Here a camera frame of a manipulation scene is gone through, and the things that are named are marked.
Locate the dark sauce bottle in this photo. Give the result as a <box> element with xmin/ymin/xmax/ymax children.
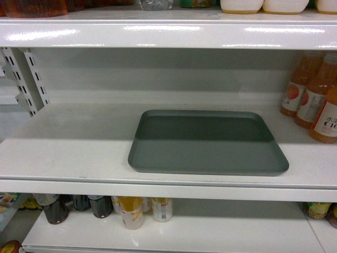
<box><xmin>88</xmin><ymin>195</ymin><xmax>113</xmax><ymax>218</ymax></box>
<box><xmin>33</xmin><ymin>193</ymin><xmax>68</xmax><ymax>225</ymax></box>

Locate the orange juice bottle front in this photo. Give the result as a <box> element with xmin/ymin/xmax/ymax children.
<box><xmin>309</xmin><ymin>86</ymin><xmax>336</xmax><ymax>144</ymax></box>

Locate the dark sauce bottle right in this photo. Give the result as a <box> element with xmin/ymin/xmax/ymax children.
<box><xmin>88</xmin><ymin>195</ymin><xmax>113</xmax><ymax>218</ymax></box>

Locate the dark sauce bottle left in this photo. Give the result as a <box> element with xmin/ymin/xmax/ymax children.
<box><xmin>33</xmin><ymin>193</ymin><xmax>68</xmax><ymax>225</ymax></box>

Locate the orange juice bottle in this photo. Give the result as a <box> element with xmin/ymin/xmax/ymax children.
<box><xmin>280</xmin><ymin>51</ymin><xmax>323</xmax><ymax>118</ymax></box>
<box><xmin>294</xmin><ymin>52</ymin><xmax>336</xmax><ymax>129</ymax></box>
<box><xmin>309</xmin><ymin>86</ymin><xmax>336</xmax><ymax>144</ymax></box>

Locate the white slotted shelf upright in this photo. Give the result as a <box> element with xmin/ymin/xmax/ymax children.
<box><xmin>1</xmin><ymin>47</ymin><xmax>49</xmax><ymax>116</ymax></box>

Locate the white metal shelf unit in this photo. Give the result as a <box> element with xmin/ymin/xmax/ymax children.
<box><xmin>1</xmin><ymin>5</ymin><xmax>336</xmax><ymax>252</ymax></box>

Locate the orange juice bottle middle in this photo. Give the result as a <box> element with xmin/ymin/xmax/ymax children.
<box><xmin>294</xmin><ymin>52</ymin><xmax>336</xmax><ymax>129</ymax></box>

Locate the grey-green rectangular tray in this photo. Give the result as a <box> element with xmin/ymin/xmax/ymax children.
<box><xmin>128</xmin><ymin>110</ymin><xmax>289</xmax><ymax>176</ymax></box>

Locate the orange juice bottle back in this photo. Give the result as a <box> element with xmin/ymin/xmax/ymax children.
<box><xmin>280</xmin><ymin>51</ymin><xmax>323</xmax><ymax>118</ymax></box>

